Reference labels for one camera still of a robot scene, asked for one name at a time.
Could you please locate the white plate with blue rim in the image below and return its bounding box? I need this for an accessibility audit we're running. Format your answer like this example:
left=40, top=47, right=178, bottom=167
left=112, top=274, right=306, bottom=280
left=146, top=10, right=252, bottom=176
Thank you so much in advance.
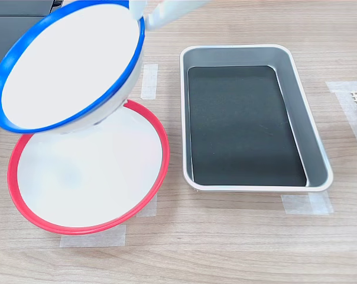
left=0, top=0, right=146, bottom=135

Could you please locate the translucent tape strip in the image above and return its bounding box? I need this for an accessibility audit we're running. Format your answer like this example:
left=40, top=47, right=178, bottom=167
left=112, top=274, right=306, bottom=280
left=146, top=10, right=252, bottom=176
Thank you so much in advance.
left=140, top=63, right=159, bottom=101
left=136, top=191, right=159, bottom=218
left=59, top=224, right=127, bottom=249
left=281, top=191, right=335, bottom=216

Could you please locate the black glossy device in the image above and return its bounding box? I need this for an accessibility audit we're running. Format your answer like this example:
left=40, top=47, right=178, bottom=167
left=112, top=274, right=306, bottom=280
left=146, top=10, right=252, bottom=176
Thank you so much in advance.
left=0, top=0, right=64, bottom=74

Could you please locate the black mat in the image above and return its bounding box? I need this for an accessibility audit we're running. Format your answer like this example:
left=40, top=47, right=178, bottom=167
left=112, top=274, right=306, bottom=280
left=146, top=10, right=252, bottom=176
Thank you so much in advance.
left=187, top=65, right=308, bottom=188

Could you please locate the steel tray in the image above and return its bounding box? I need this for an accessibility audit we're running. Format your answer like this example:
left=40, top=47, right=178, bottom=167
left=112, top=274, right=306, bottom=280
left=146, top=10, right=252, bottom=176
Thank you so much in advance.
left=179, top=44, right=335, bottom=193

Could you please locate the white plate with red rim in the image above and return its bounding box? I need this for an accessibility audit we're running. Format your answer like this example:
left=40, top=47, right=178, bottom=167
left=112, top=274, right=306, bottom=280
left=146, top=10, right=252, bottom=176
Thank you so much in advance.
left=7, top=99, right=171, bottom=236

